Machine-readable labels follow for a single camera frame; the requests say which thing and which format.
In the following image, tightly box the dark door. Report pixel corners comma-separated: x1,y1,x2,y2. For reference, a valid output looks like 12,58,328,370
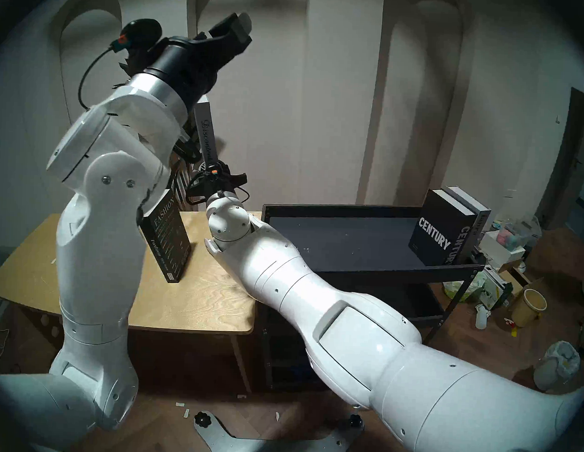
535,78,584,231

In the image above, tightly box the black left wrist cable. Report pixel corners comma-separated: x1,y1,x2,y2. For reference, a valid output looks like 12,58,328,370
77,44,122,112

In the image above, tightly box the brown cardboard box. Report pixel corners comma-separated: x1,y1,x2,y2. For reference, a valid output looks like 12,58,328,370
497,266,532,296

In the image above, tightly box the black Century book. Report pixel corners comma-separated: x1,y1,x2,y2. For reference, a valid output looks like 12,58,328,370
408,188,477,268

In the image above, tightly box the white bin with bag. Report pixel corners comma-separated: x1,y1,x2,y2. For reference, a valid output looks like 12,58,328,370
533,340,581,392

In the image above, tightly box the black metal shelf cart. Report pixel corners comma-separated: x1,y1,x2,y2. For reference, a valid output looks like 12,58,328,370
249,200,489,397

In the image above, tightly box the grey metal robot base plate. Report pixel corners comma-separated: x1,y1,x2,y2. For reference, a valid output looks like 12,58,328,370
192,408,365,452

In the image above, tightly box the light wooden display table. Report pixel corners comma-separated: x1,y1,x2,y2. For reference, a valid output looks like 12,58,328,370
0,203,262,394

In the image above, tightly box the beige bucket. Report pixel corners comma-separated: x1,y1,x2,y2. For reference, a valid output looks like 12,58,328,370
510,288,548,329

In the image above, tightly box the light green plastic bag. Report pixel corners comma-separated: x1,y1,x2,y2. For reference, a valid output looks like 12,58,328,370
443,271,486,303

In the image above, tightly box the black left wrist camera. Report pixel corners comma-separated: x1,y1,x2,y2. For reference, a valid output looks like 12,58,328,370
118,18,164,57

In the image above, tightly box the black Fashion book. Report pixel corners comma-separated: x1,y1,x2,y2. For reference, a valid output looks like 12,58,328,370
136,189,194,284

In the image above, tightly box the grey Discontent book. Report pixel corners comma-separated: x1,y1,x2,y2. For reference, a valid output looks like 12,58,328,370
191,101,223,171

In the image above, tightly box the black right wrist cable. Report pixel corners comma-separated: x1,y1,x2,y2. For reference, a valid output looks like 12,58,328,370
185,184,251,209

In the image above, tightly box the white cardboard box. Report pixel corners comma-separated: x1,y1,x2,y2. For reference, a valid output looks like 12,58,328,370
479,230,526,270

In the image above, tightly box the green and white carton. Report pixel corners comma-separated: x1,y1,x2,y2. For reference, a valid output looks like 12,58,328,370
480,265,514,310

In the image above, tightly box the light grey Iaura book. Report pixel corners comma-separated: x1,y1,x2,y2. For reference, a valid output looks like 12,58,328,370
441,186,493,257

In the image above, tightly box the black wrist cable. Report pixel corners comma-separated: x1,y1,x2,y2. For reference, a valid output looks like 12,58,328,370
77,44,122,112
185,184,251,209

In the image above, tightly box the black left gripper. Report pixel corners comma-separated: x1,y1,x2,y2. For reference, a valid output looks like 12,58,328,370
143,9,255,112

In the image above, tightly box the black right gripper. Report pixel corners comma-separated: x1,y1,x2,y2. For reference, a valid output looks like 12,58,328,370
185,163,249,208

